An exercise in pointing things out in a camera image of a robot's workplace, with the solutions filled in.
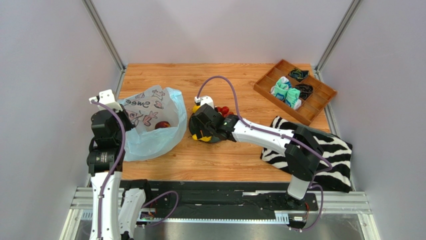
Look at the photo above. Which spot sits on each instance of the teal white sock right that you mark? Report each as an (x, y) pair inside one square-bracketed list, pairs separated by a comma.
[(292, 98)]

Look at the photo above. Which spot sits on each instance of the right corner aluminium post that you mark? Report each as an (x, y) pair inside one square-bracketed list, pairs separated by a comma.
[(340, 30)]

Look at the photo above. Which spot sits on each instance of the yellow lemon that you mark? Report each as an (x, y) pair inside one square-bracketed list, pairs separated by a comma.
[(195, 108)]

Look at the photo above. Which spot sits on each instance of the dark red apple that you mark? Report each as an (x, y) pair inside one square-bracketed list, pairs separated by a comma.
[(162, 125)]

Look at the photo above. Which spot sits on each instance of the red strawberry bunch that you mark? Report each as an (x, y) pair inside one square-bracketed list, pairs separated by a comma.
[(224, 111)]

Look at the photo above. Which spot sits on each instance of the black fruit plate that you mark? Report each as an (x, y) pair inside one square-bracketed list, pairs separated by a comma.
[(209, 126)]

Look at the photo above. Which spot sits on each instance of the dark patterned rolled sock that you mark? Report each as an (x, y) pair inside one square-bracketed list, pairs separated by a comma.
[(298, 74)]

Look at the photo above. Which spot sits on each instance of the corner aluminium post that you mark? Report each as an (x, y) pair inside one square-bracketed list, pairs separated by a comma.
[(97, 20), (340, 30)]

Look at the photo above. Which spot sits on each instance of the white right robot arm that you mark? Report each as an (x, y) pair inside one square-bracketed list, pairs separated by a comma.
[(301, 151)]

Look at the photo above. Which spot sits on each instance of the teal white sock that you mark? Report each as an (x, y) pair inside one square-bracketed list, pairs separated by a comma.
[(281, 88), (292, 98)]

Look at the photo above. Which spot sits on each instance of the black rolled sock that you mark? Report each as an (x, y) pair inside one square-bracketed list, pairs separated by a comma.
[(305, 90)]

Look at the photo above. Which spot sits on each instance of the light blue printed plastic bag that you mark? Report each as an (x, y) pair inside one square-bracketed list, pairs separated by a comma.
[(145, 110)]

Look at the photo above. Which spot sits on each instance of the aluminium frame rail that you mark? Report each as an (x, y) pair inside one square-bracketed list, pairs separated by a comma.
[(341, 216)]

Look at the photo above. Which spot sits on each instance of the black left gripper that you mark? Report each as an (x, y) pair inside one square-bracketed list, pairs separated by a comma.
[(124, 114)]

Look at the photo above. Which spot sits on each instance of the left corner aluminium post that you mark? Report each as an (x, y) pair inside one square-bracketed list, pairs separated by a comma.
[(97, 20)]

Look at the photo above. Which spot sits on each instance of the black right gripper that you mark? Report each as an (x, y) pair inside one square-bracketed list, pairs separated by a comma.
[(200, 123)]

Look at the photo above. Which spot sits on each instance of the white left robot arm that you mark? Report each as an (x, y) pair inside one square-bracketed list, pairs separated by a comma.
[(116, 203)]

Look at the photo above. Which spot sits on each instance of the teal white sock left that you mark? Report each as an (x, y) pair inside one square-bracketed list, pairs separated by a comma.
[(281, 88)]

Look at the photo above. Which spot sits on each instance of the zebra striped cloth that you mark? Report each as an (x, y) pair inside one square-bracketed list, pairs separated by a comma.
[(335, 150)]

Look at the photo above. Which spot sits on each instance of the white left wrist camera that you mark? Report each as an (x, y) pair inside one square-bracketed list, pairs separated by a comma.
[(107, 98)]

